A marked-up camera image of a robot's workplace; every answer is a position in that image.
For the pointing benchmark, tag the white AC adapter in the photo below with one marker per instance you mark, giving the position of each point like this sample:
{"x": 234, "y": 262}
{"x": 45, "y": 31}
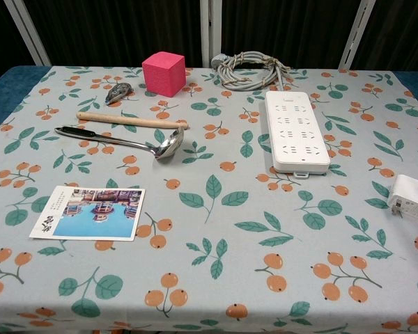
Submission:
{"x": 414, "y": 198}

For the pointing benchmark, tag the floral fruit print tablecloth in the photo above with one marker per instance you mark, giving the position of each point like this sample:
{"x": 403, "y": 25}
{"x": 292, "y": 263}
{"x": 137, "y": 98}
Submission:
{"x": 230, "y": 226}

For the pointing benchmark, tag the white power strip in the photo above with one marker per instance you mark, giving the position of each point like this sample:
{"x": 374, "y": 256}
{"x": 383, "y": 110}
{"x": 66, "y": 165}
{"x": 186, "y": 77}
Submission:
{"x": 296, "y": 139}

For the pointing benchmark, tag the stainless steel ladle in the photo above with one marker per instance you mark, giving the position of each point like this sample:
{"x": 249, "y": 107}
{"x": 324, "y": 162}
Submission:
{"x": 169, "y": 146}

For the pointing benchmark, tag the wooden stick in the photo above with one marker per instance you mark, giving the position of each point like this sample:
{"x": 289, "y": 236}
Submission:
{"x": 125, "y": 120}

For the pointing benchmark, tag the pink foam cube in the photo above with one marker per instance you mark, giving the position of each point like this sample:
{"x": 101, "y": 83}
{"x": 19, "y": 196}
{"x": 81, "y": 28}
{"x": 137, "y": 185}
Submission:
{"x": 163, "y": 76}

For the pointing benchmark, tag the picture postcard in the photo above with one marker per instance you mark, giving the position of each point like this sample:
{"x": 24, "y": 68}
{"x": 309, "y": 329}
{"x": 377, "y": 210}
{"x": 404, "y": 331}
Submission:
{"x": 90, "y": 215}

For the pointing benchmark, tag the black pleated curtain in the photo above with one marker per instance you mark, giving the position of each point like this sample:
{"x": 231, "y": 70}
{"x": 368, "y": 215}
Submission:
{"x": 118, "y": 28}
{"x": 404, "y": 35}
{"x": 282, "y": 28}
{"x": 0, "y": 35}

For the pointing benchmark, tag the white metal frame post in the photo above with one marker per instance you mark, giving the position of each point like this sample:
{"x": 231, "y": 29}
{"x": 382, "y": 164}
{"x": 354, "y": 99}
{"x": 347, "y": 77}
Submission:
{"x": 357, "y": 31}
{"x": 29, "y": 31}
{"x": 209, "y": 31}

